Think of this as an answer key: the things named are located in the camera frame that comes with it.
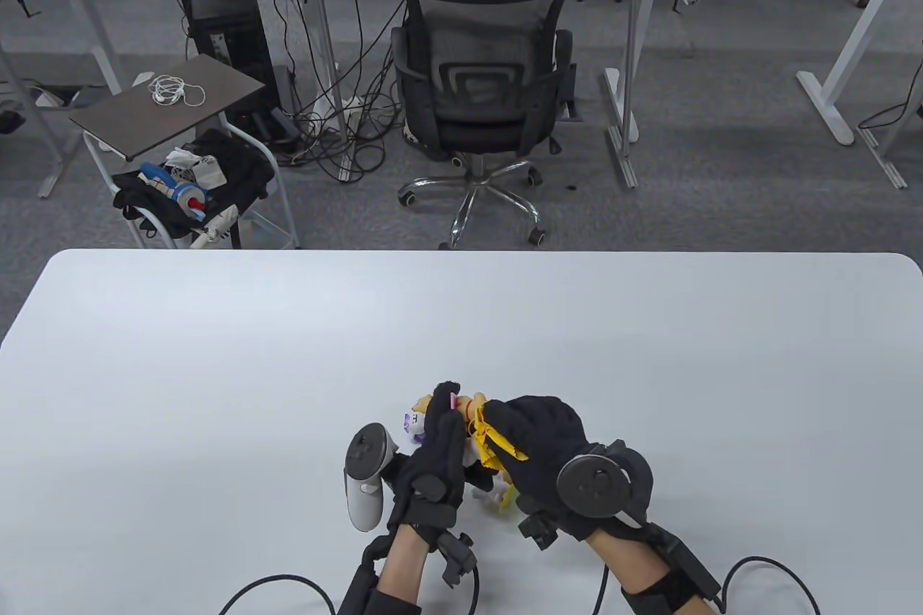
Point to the white earphones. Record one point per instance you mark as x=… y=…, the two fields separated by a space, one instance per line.
x=160 y=94

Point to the yellow cleaning cloth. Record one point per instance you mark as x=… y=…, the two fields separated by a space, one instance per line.
x=494 y=445

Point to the purple base bear ornament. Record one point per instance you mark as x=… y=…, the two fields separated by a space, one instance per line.
x=417 y=424

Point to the black white controller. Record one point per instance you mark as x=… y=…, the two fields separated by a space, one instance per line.
x=364 y=492
x=595 y=485

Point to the yellow green base bear ornament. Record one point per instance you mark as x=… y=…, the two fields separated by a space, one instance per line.
x=505 y=496

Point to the black bag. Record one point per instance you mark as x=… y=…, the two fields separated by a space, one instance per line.
x=238 y=168

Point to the person's left forearm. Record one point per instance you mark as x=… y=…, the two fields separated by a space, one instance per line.
x=404 y=564

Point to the black mesh office chair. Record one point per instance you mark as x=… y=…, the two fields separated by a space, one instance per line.
x=476 y=132

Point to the white power strip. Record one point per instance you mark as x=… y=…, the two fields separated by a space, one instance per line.
x=346 y=112

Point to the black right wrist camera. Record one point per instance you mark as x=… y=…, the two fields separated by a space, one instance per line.
x=689 y=561

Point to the person's right forearm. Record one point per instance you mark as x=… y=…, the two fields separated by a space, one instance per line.
x=627 y=561

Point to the black computer tower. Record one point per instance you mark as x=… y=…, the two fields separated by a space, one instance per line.
x=231 y=31

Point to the side cart with grey top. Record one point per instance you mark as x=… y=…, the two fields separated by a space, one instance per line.
x=166 y=103

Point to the person's right hand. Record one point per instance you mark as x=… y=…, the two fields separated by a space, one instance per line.
x=548 y=435

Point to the person's left hand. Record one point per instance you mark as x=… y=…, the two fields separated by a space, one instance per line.
x=440 y=471

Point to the pink base bear ornament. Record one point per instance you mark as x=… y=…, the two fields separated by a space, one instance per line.
x=472 y=404

